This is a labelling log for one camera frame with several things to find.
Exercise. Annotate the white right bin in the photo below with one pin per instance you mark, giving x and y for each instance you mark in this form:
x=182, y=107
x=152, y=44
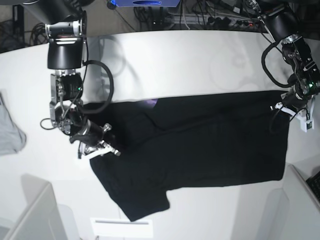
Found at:
x=291, y=212

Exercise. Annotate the black T-shirt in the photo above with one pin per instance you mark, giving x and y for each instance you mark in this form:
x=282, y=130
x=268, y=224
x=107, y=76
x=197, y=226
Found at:
x=217, y=140

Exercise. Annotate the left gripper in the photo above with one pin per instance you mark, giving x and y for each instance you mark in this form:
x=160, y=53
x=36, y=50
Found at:
x=292, y=101

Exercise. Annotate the black keyboard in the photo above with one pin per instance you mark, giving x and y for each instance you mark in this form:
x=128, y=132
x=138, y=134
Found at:
x=314, y=184

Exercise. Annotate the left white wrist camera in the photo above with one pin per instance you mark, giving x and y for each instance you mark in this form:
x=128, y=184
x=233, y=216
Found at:
x=306, y=124

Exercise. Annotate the blue box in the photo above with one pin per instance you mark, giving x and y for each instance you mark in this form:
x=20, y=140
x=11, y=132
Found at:
x=146, y=3

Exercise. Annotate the white bin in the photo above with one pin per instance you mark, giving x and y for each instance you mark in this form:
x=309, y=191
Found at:
x=291, y=212
x=42, y=218

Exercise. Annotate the grey folded cloth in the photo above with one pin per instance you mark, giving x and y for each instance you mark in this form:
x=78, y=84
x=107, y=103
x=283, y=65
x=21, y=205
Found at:
x=12, y=138

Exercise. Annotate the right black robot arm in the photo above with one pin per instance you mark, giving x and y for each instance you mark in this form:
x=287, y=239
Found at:
x=65, y=24

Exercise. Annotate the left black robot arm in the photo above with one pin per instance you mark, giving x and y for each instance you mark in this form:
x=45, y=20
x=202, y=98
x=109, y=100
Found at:
x=280, y=21

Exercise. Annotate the white left bin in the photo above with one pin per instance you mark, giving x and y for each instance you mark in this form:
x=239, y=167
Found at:
x=42, y=218

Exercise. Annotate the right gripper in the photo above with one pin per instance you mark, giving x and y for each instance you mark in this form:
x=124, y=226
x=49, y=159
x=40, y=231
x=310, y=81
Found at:
x=91, y=134

